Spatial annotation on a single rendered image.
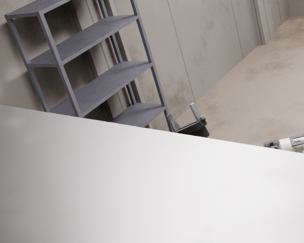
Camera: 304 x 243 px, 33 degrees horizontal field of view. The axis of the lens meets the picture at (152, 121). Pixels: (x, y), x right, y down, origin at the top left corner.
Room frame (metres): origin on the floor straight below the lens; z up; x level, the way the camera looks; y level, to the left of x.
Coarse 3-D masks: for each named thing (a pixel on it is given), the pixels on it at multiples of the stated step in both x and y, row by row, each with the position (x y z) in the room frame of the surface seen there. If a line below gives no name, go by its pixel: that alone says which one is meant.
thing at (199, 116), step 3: (189, 105) 1.51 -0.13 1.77; (192, 105) 1.51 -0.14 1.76; (195, 105) 1.52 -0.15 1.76; (192, 108) 1.51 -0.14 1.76; (195, 108) 1.51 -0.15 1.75; (192, 111) 1.50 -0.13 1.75; (195, 111) 1.50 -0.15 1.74; (198, 111) 1.51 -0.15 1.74; (195, 114) 1.49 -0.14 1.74; (198, 114) 1.50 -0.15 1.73; (201, 114) 1.51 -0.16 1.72; (195, 117) 1.49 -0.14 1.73; (198, 117) 1.49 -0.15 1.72; (201, 117) 1.49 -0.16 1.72; (198, 120) 1.49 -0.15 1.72
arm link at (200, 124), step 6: (204, 120) 1.50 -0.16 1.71; (186, 126) 1.54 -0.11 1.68; (192, 126) 1.49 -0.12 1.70; (198, 126) 1.48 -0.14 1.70; (204, 126) 1.48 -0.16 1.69; (180, 132) 1.52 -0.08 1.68; (186, 132) 1.50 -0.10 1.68; (192, 132) 1.49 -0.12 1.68; (198, 132) 1.48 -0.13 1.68; (204, 132) 1.49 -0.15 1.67
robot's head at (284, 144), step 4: (280, 140) 1.56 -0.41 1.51; (284, 140) 1.55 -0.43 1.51; (288, 140) 1.54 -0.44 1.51; (296, 140) 1.54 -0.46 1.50; (300, 140) 1.53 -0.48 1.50; (280, 144) 1.54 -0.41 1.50; (284, 144) 1.54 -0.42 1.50; (288, 144) 1.53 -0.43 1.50; (280, 148) 1.56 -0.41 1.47; (284, 148) 1.53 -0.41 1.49; (288, 148) 1.52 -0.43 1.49; (292, 148) 1.52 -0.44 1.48; (296, 148) 1.52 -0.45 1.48; (300, 148) 1.52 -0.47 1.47; (300, 152) 1.53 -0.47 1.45
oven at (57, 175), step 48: (0, 144) 0.87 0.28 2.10; (48, 144) 0.80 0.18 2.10; (96, 144) 0.75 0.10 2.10; (144, 144) 0.70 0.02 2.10; (192, 144) 0.65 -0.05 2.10; (240, 144) 0.61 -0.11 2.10; (0, 192) 0.69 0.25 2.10; (48, 192) 0.64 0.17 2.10; (96, 192) 0.60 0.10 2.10; (144, 192) 0.57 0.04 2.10; (192, 192) 0.53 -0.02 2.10; (240, 192) 0.50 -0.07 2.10; (288, 192) 0.47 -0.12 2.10; (0, 240) 0.56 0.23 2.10; (48, 240) 0.53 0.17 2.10; (96, 240) 0.50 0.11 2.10; (144, 240) 0.47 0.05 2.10; (192, 240) 0.45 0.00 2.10; (240, 240) 0.42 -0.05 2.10; (288, 240) 0.40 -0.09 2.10
